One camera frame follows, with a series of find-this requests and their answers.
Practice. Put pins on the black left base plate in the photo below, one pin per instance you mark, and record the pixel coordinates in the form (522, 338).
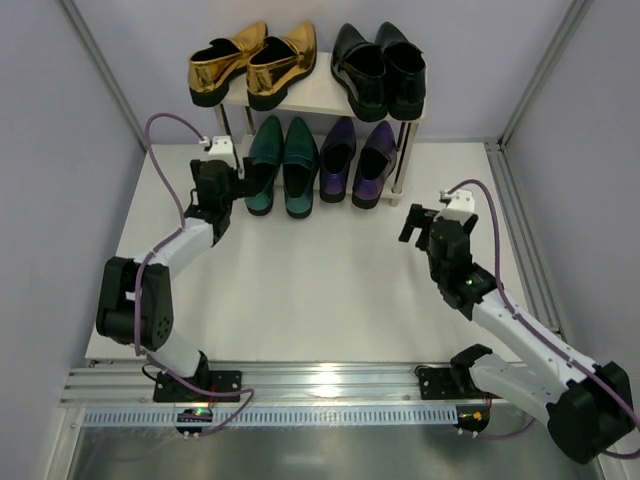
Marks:
(217, 386)

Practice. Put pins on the slotted grey cable duct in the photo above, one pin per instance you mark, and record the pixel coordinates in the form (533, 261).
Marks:
(274, 416)

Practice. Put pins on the aluminium mounting rail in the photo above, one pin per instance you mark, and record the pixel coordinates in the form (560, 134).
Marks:
(121, 382)

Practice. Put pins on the gold loafer shoe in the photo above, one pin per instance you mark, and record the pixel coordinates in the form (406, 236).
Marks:
(280, 62)
(212, 69)

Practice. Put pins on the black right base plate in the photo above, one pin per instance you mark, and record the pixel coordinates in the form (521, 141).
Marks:
(436, 383)

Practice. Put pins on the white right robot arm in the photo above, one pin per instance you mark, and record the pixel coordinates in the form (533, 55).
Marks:
(586, 407)

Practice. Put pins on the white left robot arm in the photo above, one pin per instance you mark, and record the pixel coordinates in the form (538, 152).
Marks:
(135, 305)

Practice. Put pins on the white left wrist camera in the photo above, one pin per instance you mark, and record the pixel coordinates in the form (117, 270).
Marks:
(219, 148)

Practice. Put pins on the purple loafer shoe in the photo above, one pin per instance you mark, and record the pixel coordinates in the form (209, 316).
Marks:
(336, 155)
(377, 160)

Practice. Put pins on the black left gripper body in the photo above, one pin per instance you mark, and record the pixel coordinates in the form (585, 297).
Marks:
(240, 180)

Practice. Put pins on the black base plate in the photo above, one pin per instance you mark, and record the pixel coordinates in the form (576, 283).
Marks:
(217, 386)
(436, 383)

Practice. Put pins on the black loafer shoe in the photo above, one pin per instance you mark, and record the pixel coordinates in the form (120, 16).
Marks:
(405, 77)
(358, 67)

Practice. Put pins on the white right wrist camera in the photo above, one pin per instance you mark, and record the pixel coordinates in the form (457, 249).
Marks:
(457, 206)

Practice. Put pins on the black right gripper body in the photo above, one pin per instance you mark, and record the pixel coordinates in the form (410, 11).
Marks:
(426, 229)

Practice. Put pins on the green loafer shoe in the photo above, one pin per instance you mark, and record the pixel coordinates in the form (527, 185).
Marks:
(299, 167)
(265, 154)

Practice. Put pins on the white two-tier shoe shelf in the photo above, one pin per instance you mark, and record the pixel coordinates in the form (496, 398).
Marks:
(318, 94)

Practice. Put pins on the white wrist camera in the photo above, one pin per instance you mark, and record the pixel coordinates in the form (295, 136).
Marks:
(457, 206)
(219, 148)

